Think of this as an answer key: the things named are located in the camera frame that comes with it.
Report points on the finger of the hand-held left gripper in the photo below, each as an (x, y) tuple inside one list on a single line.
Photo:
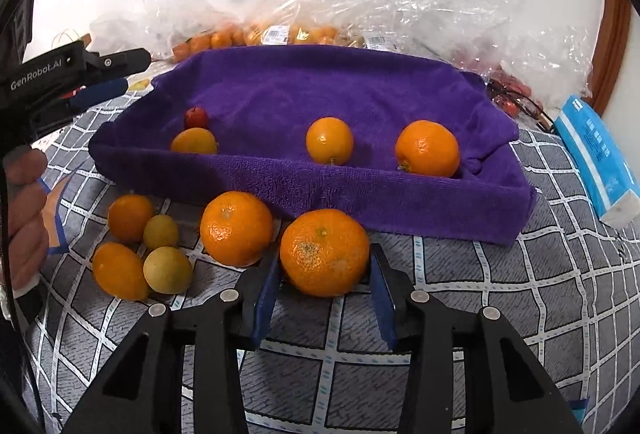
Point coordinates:
[(97, 93), (120, 60)]

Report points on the brown wooden door frame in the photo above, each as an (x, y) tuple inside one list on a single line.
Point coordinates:
[(614, 44)]

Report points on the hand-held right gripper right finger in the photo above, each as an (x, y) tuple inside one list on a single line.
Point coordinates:
[(382, 299)]

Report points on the black eyeglasses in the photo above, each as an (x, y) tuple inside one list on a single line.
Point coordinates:
[(530, 107)]

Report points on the oval smooth orange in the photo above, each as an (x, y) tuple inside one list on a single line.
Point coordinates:
[(120, 271)]

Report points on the small red fruit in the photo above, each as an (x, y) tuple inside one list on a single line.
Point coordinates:
[(196, 117)]

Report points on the small smooth orange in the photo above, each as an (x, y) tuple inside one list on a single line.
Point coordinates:
[(130, 217), (194, 142), (329, 140)]

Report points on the purple towel lined tray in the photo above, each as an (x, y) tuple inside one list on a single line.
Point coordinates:
[(280, 94)]

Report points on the large tangerine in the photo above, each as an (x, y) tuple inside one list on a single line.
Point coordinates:
[(427, 148), (236, 228), (325, 251)]

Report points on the fruit printed mat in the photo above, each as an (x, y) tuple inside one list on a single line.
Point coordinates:
[(140, 85)]

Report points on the yellow-green round fruit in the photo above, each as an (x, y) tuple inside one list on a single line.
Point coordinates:
[(161, 231), (167, 270)]

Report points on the grey checked blanket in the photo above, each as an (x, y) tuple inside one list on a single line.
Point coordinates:
[(475, 304)]

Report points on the clear plastic bag of oranges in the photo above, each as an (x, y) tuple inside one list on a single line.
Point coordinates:
[(170, 24)]

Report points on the clear bag of red fruit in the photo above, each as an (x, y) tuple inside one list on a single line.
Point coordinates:
[(525, 29)]

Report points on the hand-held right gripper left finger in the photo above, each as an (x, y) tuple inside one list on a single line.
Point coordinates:
[(265, 299)]

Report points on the blue tissue pack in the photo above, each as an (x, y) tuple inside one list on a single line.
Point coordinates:
[(595, 159)]

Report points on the person's left hand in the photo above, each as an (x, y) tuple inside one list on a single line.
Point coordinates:
[(27, 214)]

